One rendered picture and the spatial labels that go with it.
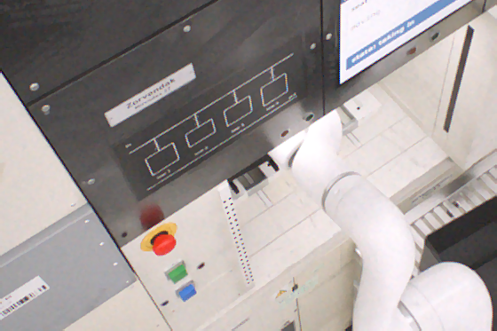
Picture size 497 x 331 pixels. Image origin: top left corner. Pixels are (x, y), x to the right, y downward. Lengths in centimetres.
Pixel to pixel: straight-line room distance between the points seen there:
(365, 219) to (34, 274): 49
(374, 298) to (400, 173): 66
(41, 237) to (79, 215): 6
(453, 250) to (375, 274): 68
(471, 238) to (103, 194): 106
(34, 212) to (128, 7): 32
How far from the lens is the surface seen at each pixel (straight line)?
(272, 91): 112
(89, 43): 86
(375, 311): 122
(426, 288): 126
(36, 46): 83
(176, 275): 139
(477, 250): 189
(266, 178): 180
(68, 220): 108
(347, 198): 123
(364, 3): 112
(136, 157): 105
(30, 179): 98
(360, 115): 188
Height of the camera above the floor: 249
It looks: 60 degrees down
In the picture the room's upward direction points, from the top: 7 degrees counter-clockwise
